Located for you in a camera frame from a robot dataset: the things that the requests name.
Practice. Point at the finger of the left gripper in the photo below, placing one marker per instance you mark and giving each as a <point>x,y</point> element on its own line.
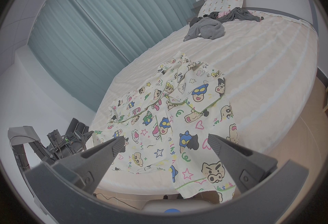
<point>87,136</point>

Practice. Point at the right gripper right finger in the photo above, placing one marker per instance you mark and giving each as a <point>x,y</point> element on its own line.
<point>243,166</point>

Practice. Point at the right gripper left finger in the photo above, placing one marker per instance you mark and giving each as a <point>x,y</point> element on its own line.
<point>87,166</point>

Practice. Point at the white printed pyjama top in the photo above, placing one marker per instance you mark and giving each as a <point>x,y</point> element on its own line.
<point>179,105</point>

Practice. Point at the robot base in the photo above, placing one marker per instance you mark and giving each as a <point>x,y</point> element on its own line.
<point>192,205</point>

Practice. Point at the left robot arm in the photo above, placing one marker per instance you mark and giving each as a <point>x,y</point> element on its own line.
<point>23,134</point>

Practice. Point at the black chest of drawers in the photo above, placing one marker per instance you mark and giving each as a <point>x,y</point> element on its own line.
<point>74,125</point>

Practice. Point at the bed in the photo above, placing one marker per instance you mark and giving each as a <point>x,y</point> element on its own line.
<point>256,64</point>

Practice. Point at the blue-green curtain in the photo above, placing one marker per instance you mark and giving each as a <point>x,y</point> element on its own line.
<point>102,25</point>

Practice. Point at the dark grey garment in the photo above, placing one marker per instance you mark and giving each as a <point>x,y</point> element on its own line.
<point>238,14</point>

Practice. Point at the pink garment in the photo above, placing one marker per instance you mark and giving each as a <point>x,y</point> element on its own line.
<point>223,13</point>

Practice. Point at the white printed pillow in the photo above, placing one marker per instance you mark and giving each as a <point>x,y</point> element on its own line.
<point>223,0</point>

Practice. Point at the grey bedside table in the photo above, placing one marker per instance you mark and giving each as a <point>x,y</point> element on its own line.
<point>198,4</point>

